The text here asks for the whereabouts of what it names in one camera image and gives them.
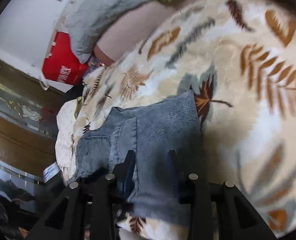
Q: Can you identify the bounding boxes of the brown wooden wardrobe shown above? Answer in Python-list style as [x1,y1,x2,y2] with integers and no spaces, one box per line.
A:
[0,60,63,177]

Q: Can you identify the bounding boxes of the white quilt underside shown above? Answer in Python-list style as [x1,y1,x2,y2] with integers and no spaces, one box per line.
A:
[55,96,83,177]

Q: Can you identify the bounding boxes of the grey quilted pillow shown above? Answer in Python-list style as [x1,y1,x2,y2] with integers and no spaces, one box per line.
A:
[66,0,151,63]

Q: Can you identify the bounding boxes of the red shopping bag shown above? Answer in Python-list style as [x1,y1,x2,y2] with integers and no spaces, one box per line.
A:
[42,31,88,86]

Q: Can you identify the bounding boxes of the colourful snack packet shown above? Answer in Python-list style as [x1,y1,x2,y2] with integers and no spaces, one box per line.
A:
[83,54,106,77]

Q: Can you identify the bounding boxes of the grey denim pants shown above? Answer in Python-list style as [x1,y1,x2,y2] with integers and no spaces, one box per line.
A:
[73,91,203,226]

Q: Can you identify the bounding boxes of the leaf pattern fleece blanket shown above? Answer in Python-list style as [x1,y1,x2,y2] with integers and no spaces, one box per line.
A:
[72,0,296,237]

